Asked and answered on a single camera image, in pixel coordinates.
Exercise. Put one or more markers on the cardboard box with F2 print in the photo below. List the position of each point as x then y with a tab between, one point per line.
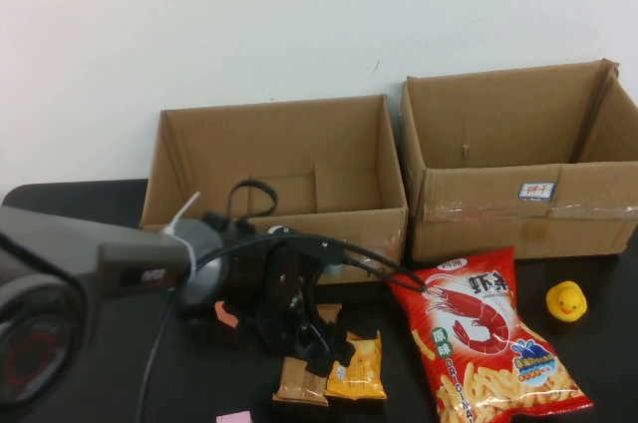
339	153

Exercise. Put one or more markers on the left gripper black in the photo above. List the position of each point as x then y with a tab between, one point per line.
254	293

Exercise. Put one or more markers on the brown snack bar wrapper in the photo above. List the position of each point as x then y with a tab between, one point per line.
299	385

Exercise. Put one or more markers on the light pink foam cube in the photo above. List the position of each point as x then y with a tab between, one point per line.
234	417

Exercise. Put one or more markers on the orange foam cube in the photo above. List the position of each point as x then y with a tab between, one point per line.
223	314

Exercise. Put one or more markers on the cardboard box with white label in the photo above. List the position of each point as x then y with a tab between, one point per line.
473	233

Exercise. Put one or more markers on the yellow rubber duck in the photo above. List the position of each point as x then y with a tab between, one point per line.
565	300

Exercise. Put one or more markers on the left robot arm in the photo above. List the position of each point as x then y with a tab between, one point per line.
75	263

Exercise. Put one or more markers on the white zip tie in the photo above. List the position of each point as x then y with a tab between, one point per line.
182	216

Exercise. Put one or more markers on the red shrimp chips bag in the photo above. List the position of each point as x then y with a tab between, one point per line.
478	333

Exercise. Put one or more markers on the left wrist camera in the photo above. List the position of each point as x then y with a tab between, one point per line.
309	246

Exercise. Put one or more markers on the white label sticker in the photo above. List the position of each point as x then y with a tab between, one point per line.
536	190

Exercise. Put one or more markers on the yellow snack packet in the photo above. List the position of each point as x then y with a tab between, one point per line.
361	373

